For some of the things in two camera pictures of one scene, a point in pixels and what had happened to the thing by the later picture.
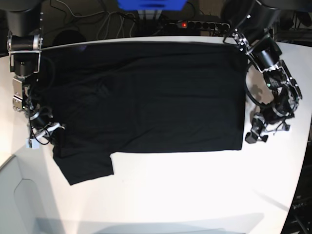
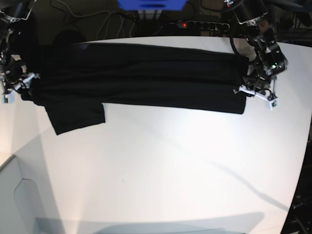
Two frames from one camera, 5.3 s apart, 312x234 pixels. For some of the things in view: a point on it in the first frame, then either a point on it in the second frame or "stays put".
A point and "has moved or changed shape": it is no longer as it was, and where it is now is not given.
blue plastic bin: x=151 y=5 stays put
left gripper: x=41 y=126 to x=16 y=78
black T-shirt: x=143 y=96 has moved or changed shape
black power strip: x=207 y=25 stays put
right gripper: x=269 y=120 to x=259 y=83
